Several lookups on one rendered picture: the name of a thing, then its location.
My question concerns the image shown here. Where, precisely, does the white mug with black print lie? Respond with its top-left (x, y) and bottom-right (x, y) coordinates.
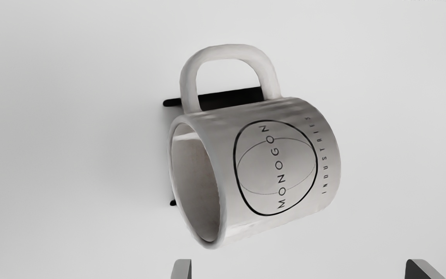
top-left (168, 44), bottom-right (341, 250)

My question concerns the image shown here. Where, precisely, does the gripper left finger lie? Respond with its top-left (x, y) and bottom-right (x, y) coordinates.
top-left (170, 259), bottom-right (192, 279)

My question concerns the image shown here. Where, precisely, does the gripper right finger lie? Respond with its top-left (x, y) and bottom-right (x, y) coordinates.
top-left (405, 259), bottom-right (446, 279)

